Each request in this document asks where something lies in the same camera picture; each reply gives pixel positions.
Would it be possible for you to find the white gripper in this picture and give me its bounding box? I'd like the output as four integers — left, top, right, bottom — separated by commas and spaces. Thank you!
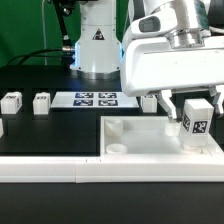
120, 36, 224, 122

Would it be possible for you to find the white square tabletop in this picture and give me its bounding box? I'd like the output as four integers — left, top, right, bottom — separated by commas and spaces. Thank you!
100, 116, 217, 155

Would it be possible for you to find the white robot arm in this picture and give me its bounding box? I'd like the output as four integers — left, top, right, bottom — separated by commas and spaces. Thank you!
70, 0, 224, 120

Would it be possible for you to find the white base tag plate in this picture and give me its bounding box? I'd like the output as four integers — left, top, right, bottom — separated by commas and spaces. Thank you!
51, 92, 138, 108

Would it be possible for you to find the white L-shaped obstacle wall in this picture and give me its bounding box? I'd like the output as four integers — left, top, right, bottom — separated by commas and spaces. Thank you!
0, 144, 224, 183

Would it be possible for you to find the black cable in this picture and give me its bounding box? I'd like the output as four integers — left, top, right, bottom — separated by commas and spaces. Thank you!
6, 48, 76, 66

